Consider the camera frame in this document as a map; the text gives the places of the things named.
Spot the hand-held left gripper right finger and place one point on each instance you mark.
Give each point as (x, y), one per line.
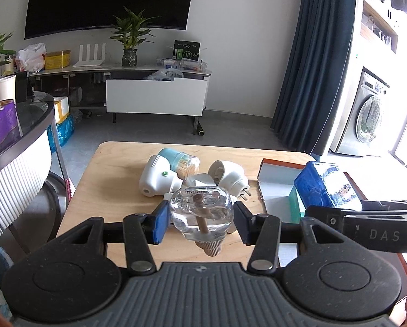
(242, 224)

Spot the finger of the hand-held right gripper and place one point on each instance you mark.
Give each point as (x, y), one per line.
(394, 205)
(322, 215)

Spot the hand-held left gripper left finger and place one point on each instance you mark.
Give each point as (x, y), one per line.
(161, 221)

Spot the blue packet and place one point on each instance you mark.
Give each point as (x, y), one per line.
(326, 187)

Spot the clear liquid refill bottle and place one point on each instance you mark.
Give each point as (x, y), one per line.
(203, 218)

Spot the white vaporizer with green button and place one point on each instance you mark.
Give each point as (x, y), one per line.
(152, 177)

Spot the white plug-in vaporizer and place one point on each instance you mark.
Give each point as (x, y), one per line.
(230, 177)

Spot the orange-edged cardboard box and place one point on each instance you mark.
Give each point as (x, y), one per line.
(275, 184)

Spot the white cube charger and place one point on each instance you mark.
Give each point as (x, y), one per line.
(203, 179)

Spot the teal toothpick holder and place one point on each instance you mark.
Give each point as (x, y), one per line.
(174, 158)

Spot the silver washing machine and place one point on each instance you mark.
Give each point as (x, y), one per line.
(363, 115)

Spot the black roll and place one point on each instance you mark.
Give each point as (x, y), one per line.
(200, 129)

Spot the white cabinet drawer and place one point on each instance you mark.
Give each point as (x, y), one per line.
(155, 95)

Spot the blue plastic bag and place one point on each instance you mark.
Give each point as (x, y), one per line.
(62, 133)

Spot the grey plastic bag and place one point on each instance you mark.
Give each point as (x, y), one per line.
(164, 74)

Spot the white and yellow carton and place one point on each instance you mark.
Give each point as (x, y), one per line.
(61, 109)

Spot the tv cabinet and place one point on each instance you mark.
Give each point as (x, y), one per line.
(138, 69)

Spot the dark blue curtain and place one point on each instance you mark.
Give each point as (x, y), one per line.
(312, 58)

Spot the clear plastic box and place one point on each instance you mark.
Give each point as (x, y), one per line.
(194, 65)
(167, 63)

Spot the round glass table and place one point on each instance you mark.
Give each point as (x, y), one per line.
(29, 122)

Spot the green and black box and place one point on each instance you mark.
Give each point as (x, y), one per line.
(186, 50)

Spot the white router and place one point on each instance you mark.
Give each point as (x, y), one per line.
(91, 56)

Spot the purple box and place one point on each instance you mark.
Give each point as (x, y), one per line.
(1, 129)

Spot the potted plant in dark vase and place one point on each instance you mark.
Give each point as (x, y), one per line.
(130, 34)

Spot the yellow box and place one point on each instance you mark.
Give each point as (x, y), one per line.
(57, 59)

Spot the black stand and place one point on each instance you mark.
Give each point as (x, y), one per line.
(22, 87)

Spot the white paper cup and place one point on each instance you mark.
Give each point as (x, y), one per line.
(4, 88)

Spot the white plastic bag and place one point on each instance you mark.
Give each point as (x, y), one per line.
(31, 58)

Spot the black television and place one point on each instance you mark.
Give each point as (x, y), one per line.
(104, 0)

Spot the wooden wall shelf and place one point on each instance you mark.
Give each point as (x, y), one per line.
(377, 27)

